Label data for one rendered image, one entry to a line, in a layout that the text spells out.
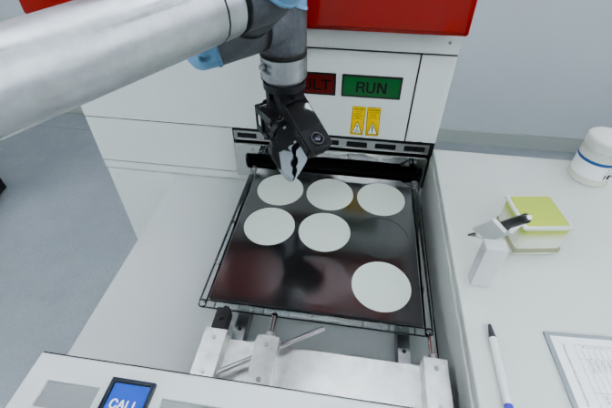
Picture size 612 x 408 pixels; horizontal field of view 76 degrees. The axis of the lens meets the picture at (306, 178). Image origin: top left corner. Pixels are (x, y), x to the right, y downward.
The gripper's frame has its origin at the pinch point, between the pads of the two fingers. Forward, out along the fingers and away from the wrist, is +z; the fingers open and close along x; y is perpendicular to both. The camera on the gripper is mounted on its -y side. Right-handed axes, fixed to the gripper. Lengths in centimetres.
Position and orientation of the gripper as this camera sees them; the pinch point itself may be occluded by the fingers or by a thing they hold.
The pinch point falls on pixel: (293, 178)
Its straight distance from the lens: 76.2
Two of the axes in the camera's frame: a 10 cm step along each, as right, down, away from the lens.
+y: -5.4, -5.4, 6.4
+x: -8.4, 3.5, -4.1
